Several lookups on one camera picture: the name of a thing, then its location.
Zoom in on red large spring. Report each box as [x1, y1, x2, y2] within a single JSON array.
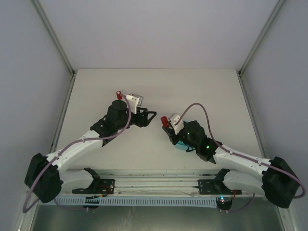
[[160, 116, 169, 128], [116, 91, 123, 100]]

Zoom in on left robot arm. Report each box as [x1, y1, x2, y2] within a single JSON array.
[[25, 98, 157, 203]]

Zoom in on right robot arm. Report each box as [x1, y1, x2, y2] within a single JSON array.
[[161, 116, 300, 208]]

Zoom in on teal plastic bin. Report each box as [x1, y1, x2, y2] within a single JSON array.
[[175, 141, 190, 152]]

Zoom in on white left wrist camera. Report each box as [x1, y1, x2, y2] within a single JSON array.
[[125, 93, 143, 114]]

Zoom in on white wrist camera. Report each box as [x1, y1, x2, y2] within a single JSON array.
[[125, 93, 143, 114], [168, 114, 184, 135]]

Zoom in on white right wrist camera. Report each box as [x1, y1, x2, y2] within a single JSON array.
[[168, 114, 184, 135]]

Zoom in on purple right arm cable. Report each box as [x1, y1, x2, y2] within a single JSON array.
[[174, 103, 304, 213]]

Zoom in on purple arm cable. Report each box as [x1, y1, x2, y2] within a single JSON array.
[[174, 103, 304, 213], [22, 93, 132, 213]]

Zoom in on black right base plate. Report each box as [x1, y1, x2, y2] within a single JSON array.
[[196, 180, 242, 195]]

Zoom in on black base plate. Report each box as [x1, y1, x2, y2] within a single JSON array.
[[72, 179, 116, 195], [196, 180, 242, 195]]

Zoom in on aluminium mounting rail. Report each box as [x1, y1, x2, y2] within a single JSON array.
[[26, 169, 288, 197]]

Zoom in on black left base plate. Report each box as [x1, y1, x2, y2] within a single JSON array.
[[72, 179, 116, 195]]

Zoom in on light blue cable duct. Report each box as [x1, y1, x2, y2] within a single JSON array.
[[38, 195, 217, 209]]

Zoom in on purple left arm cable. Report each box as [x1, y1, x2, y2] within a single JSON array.
[[22, 93, 132, 213]]

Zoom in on left aluminium frame post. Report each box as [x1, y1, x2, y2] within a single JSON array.
[[30, 0, 77, 77]]

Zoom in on aluminium frame post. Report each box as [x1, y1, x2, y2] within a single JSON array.
[[30, 0, 77, 77], [236, 0, 287, 77]]

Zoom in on right aluminium frame post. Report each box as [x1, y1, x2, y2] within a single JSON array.
[[236, 0, 287, 77]]

